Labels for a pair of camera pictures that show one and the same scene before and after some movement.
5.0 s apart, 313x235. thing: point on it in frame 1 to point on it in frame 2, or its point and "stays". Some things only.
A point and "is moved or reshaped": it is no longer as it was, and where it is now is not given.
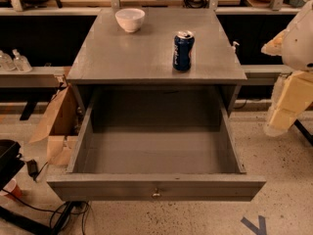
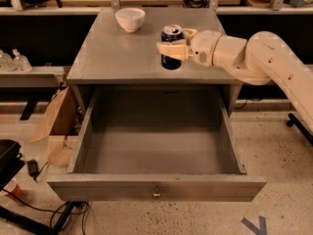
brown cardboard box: (59, 125) stays
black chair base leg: (304, 130) stays
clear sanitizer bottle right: (21, 63) stays
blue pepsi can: (183, 46) is moved or reshaped
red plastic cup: (12, 188) stays
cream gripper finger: (292, 92) to (176, 49)
